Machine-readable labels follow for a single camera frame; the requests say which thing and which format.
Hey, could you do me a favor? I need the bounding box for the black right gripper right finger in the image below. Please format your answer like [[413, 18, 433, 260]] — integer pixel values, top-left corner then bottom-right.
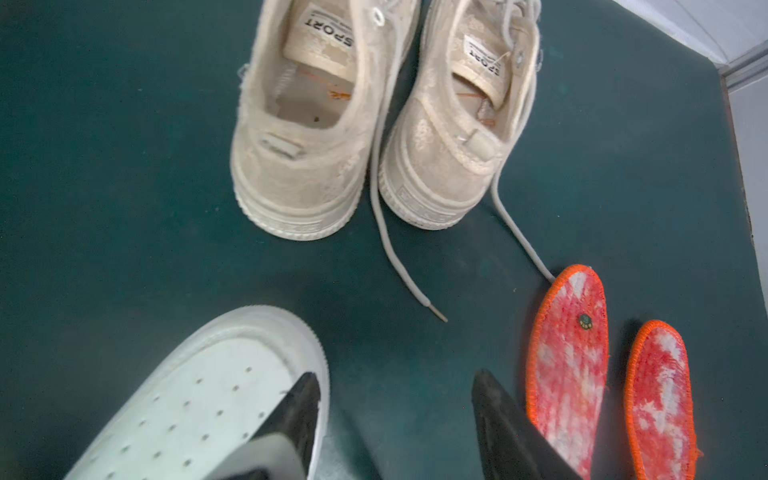
[[472, 369, 579, 480]]

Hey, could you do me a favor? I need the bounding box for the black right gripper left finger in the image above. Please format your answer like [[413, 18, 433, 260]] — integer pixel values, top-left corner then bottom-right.
[[221, 372, 321, 479]]

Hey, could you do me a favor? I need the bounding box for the white sneaker front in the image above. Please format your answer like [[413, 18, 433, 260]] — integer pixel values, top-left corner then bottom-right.
[[67, 305, 330, 479]]

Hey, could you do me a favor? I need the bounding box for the red orange insole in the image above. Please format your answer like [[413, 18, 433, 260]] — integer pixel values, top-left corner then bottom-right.
[[525, 265, 609, 479]]

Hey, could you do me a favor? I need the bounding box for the beige lace sneaker with laces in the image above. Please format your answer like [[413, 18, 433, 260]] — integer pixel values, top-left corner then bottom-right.
[[378, 1, 554, 281]]

